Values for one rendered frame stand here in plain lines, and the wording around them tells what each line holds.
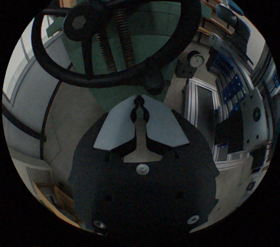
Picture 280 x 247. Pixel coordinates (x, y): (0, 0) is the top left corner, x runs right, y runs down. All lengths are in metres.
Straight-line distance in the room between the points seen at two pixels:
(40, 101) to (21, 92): 0.46
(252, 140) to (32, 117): 1.75
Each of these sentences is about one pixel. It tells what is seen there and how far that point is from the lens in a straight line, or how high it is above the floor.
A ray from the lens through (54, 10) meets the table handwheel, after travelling 0.17.
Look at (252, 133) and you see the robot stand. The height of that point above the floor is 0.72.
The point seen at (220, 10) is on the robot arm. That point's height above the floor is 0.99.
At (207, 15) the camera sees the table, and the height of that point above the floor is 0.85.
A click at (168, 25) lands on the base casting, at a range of 0.32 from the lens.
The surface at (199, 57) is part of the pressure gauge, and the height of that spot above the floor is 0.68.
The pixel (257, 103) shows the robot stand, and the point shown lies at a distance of 0.28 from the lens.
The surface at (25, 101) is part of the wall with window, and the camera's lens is 1.49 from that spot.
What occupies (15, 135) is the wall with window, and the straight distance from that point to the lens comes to 1.51.
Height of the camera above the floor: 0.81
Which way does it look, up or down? 63 degrees down
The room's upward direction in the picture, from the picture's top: straight up
